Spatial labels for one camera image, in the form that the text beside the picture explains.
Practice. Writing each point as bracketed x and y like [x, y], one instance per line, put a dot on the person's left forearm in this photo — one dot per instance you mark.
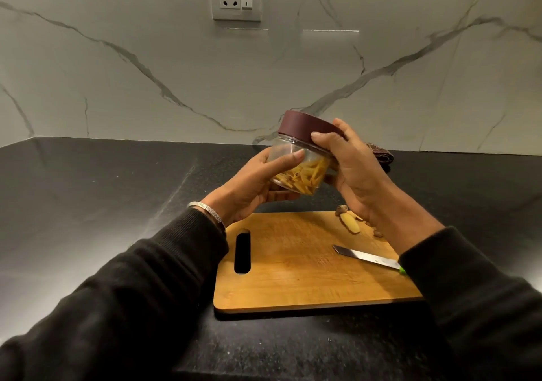
[122, 300]

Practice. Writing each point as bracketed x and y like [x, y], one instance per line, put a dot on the wooden cutting board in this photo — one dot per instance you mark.
[305, 266]

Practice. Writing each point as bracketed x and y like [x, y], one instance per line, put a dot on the person's left hand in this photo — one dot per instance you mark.
[241, 190]

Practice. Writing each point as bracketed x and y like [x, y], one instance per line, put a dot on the maroon jar lid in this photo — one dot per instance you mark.
[305, 126]

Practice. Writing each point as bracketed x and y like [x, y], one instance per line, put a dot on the person's left thumb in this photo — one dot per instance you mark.
[283, 163]

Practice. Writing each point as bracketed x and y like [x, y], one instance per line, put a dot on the yellow ginger strips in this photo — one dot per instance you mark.
[302, 177]

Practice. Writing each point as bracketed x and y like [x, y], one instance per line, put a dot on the brown patterned cloth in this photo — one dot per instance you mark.
[381, 153]

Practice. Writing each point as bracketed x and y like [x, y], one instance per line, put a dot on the brown ginger knob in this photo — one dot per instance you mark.
[341, 209]

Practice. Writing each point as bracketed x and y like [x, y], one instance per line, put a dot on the clear glass jar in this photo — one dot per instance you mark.
[302, 169]

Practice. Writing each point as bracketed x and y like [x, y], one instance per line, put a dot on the peeled ginger piece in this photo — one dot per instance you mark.
[349, 223]

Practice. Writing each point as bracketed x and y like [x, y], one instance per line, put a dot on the person's right hand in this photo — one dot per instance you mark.
[360, 173]

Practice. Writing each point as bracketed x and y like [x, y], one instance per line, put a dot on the person's right forearm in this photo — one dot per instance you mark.
[457, 292]

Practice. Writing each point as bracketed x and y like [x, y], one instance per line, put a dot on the person's right thumb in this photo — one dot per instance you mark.
[325, 140]

